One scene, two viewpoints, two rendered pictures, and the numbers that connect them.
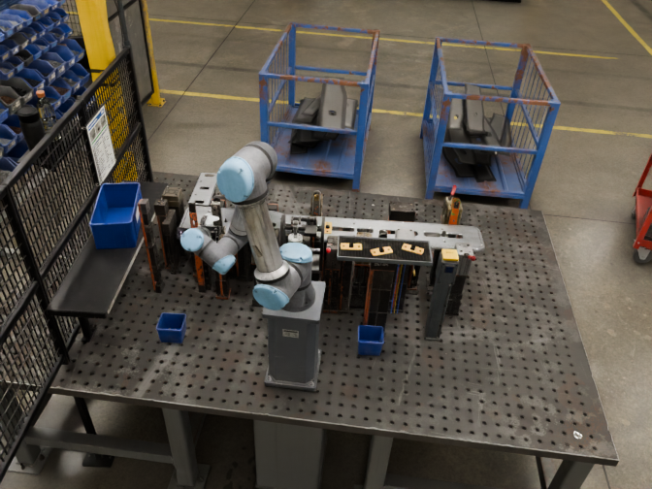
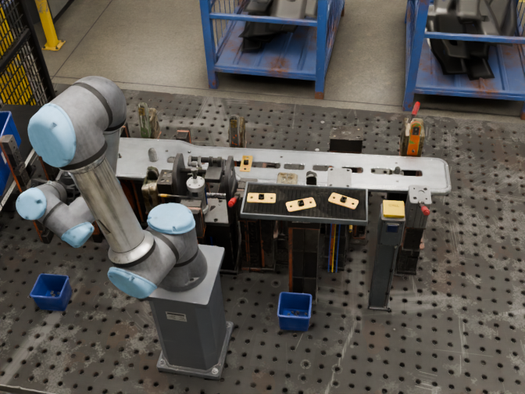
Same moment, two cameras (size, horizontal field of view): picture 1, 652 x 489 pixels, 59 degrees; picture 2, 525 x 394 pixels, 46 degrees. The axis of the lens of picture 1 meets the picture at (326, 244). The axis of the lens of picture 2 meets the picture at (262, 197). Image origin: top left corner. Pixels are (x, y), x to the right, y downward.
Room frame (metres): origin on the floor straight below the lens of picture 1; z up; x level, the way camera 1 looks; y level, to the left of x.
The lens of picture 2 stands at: (0.48, -0.29, 2.46)
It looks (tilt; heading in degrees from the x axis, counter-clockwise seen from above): 44 degrees down; 8
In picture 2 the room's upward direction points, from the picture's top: 3 degrees counter-clockwise
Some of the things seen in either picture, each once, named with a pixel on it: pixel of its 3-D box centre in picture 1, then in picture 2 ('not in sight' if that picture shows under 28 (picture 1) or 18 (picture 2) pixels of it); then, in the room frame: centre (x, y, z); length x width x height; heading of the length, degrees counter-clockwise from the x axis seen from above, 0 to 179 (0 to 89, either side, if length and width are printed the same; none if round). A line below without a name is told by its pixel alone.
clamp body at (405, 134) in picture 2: (446, 232); (406, 163); (2.30, -0.59, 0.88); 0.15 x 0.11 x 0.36; 179
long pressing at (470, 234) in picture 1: (332, 228); (251, 163); (2.12, -0.02, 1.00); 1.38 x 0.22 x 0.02; 89
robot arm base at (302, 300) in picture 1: (295, 287); (179, 259); (1.54, 0.10, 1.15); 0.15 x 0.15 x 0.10
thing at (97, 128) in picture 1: (100, 145); not in sight; (2.23, 1.01, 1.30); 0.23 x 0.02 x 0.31; 179
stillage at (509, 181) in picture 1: (478, 121); (474, 2); (4.40, -1.20, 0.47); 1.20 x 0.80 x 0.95; 176
